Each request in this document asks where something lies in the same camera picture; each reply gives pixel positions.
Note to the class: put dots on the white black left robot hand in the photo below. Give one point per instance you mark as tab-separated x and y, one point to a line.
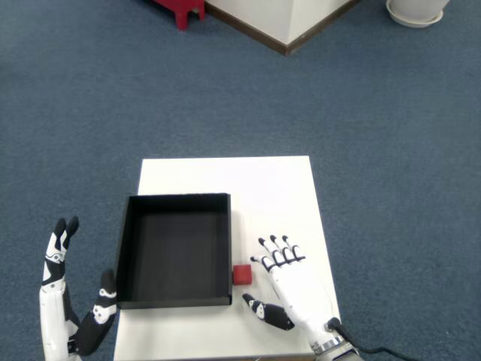
52	323

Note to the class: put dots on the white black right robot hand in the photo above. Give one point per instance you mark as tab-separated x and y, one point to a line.
304	297

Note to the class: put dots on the small red cube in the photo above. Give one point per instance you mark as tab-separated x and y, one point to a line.
243	274

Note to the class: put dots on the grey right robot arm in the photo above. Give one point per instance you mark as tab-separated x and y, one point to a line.
338	353

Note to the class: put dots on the black open box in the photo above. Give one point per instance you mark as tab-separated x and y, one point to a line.
176	248

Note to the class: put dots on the white pot saucer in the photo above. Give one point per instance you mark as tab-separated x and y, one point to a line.
413	22

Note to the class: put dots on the red plastic stool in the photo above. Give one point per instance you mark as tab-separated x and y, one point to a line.
182	11

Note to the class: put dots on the white plant pot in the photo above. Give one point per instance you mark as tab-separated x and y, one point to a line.
417	6

